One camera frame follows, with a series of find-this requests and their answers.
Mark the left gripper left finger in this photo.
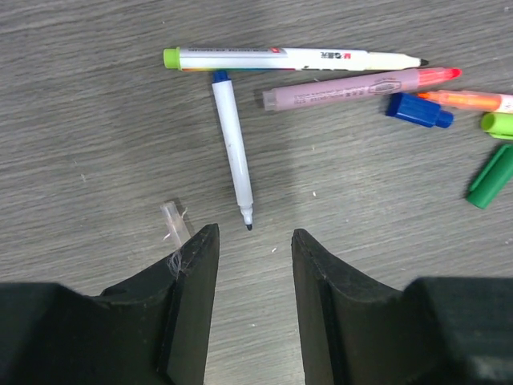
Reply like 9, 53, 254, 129
1, 224, 220, 384

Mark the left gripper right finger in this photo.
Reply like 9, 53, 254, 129
292, 229, 512, 384

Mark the small clear pen cap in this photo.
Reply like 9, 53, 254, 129
160, 201, 191, 249

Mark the dark green pen cap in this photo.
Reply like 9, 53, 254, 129
466, 144, 512, 209

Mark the white marker lime end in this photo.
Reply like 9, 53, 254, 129
163, 47, 429, 71

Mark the blue pen cap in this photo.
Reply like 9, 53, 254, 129
386, 93, 454, 128

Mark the pink highlighter pen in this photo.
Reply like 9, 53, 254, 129
262, 67, 463, 111

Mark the lime green pen cap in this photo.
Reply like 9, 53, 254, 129
480, 112, 513, 140

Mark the white marker blue end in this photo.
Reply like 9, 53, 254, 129
212, 71, 253, 231

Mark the orange white marker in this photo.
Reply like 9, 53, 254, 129
417, 90, 512, 114

